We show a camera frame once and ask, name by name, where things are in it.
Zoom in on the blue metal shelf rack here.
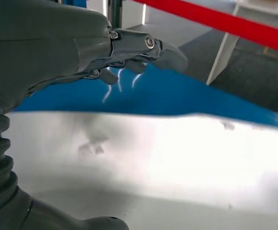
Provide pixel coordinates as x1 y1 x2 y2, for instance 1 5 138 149
14 0 278 130

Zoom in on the white desk with metal bar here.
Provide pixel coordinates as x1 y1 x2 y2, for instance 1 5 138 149
206 0 278 86

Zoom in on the red barrier belt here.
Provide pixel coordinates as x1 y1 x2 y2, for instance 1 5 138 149
131 0 278 57

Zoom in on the chrome stanchion post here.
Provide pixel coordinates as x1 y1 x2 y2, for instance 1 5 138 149
107 0 122 30

